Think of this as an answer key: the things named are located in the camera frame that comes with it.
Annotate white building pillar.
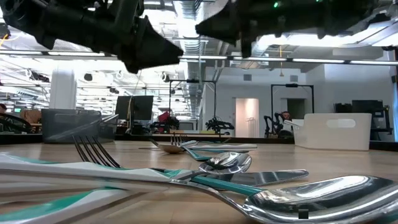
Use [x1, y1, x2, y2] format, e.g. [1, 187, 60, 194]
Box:
[49, 68, 78, 110]

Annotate black background monitor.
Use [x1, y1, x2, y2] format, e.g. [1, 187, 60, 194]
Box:
[114, 95, 155, 122]

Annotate brown cardboard box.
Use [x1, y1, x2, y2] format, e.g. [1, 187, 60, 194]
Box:
[20, 108, 42, 125]

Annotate red background object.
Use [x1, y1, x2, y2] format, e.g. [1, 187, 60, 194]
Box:
[157, 111, 171, 124]

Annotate dark grey plastic bin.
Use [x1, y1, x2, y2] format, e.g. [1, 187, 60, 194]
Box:
[40, 108, 119, 144]

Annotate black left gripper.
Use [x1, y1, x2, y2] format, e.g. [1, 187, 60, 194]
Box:
[39, 0, 185, 75]

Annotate dark background monitors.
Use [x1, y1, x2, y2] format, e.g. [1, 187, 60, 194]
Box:
[334, 99, 392, 141]

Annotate horizontal overhead frame bar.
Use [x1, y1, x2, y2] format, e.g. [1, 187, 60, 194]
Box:
[0, 49, 398, 67]

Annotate steel fork teal handle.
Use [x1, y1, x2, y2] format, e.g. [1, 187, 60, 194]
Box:
[169, 133, 216, 162]
[72, 134, 264, 197]
[198, 148, 250, 154]

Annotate steel knife patterned handle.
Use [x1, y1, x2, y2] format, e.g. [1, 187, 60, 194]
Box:
[0, 153, 310, 188]

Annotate silver ventilation duct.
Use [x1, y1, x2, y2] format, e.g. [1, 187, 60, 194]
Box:
[180, 0, 218, 119]

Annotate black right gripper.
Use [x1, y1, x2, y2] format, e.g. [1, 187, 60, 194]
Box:
[195, 0, 334, 59]

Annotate white plastic bin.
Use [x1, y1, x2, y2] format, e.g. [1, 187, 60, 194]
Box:
[292, 113, 373, 151]

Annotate black background cell frame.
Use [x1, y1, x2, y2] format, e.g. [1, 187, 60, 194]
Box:
[270, 83, 315, 138]
[169, 80, 217, 125]

